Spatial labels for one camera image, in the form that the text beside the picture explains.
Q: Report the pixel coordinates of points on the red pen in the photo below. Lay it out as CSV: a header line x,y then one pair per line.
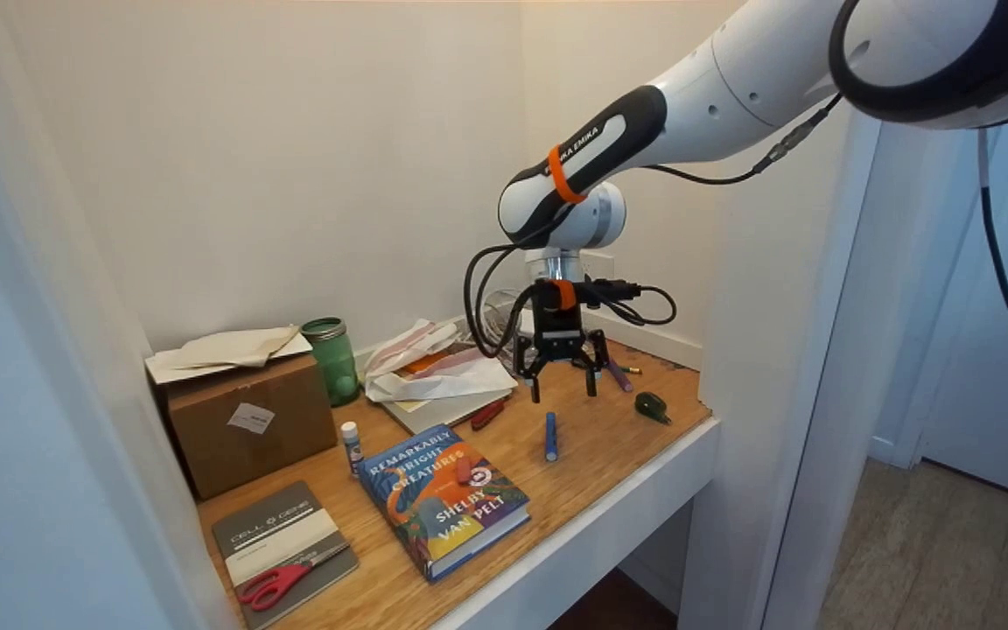
x,y
488,413

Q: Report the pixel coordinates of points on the dark green small object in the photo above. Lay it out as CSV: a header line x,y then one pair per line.
x,y
651,408

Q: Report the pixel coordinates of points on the beige cloth on box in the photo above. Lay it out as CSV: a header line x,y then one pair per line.
x,y
226,350

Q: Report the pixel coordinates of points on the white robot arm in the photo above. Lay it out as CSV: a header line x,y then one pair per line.
x,y
902,60

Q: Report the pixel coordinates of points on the purple pen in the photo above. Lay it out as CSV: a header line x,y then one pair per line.
x,y
622,377

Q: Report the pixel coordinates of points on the green cup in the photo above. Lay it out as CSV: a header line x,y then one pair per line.
x,y
334,357

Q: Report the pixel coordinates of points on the grey notebook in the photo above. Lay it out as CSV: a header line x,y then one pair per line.
x,y
271,532

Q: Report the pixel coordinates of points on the colourful paperback book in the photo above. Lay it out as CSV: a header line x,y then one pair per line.
x,y
441,497

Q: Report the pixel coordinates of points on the cardboard box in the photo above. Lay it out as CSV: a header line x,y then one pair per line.
x,y
241,426

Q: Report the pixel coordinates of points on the stack of papers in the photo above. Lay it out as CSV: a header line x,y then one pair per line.
x,y
433,377

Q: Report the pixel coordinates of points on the small white bottle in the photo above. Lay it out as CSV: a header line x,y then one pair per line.
x,y
351,444

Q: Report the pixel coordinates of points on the red handled scissors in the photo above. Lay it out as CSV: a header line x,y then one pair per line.
x,y
288,581

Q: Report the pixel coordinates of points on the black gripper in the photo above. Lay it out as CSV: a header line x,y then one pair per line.
x,y
559,332

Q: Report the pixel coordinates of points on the blue marker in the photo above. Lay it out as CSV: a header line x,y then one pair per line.
x,y
552,438

